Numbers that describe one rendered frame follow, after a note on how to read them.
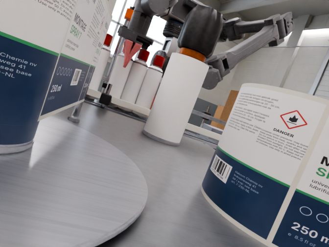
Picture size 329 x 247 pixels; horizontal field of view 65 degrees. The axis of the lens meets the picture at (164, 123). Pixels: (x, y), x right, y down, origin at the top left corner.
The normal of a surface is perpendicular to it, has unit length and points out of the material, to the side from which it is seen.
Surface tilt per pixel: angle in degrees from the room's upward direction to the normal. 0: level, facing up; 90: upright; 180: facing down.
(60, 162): 0
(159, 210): 0
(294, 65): 90
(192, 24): 90
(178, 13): 90
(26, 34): 90
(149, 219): 0
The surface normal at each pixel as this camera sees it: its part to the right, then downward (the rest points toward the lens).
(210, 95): 0.39, 0.25
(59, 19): 0.92, 0.37
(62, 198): 0.36, -0.93
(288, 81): -0.85, -0.27
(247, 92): -0.92, -0.33
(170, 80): -0.54, -0.11
